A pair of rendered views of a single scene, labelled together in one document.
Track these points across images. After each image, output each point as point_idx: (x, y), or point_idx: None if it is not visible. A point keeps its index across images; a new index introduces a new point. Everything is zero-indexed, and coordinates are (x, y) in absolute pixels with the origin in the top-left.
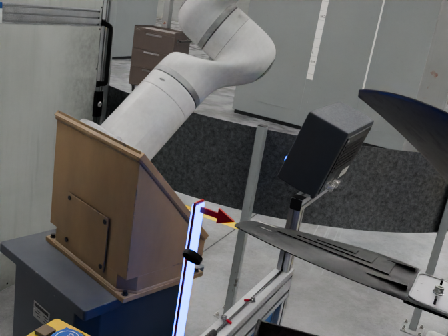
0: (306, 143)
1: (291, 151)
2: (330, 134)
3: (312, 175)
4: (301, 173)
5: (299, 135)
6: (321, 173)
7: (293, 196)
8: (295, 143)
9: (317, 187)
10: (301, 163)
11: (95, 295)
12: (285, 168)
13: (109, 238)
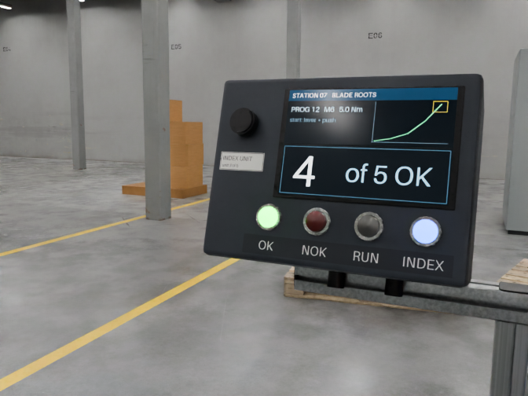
0: (478, 160)
1: (473, 195)
2: (482, 119)
3: (474, 232)
4: (472, 240)
5: (477, 143)
6: (475, 218)
7: (527, 292)
8: (476, 170)
9: (473, 251)
10: (474, 216)
11: None
12: (470, 249)
13: None
